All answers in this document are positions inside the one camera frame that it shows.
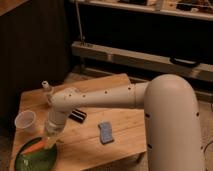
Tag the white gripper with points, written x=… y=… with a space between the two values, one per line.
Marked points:
x=51 y=138

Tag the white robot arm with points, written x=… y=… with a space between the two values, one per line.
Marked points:
x=171 y=112

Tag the green ceramic bowl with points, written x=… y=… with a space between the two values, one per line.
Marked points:
x=41 y=160

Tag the black striped box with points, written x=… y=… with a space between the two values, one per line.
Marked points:
x=78 y=116

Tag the clear plastic cup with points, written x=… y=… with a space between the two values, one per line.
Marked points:
x=26 y=121

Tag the clear plastic bottle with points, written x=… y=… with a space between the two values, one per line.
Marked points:
x=48 y=91

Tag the blue sponge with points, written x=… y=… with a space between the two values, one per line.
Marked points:
x=105 y=132

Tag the wooden table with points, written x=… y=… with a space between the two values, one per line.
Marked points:
x=79 y=146

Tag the metal pole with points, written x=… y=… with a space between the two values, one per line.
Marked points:
x=79 y=22

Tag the upper shelf board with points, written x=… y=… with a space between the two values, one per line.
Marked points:
x=140 y=8

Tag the black handle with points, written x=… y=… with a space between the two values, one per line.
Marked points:
x=189 y=64

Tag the grey metal shelf rail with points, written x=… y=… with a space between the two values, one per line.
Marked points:
x=140 y=60

